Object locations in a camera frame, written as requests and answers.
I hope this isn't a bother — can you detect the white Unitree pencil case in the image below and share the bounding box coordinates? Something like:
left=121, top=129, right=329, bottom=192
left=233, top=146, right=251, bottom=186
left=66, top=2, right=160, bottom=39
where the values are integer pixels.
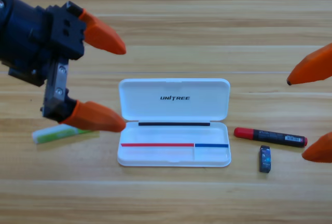
left=117, top=78, right=232, bottom=168

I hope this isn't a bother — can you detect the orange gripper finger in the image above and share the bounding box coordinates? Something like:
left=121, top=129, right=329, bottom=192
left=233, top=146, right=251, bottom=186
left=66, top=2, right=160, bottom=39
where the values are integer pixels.
left=286, top=43, right=332, bottom=86
left=78, top=9, right=127, bottom=55
left=61, top=101, right=127, bottom=133
left=301, top=132, right=332, bottom=164

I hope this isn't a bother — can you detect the red black marker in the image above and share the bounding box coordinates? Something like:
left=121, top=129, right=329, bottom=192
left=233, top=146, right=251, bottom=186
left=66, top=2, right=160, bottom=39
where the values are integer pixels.
left=233, top=127, right=309, bottom=148

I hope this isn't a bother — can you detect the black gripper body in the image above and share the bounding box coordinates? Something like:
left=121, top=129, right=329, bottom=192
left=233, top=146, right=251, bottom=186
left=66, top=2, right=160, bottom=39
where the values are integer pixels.
left=0, top=0, right=86, bottom=124

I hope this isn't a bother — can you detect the small black eraser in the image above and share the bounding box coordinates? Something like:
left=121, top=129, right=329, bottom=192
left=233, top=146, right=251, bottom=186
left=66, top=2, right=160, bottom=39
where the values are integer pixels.
left=258, top=145, right=272, bottom=174

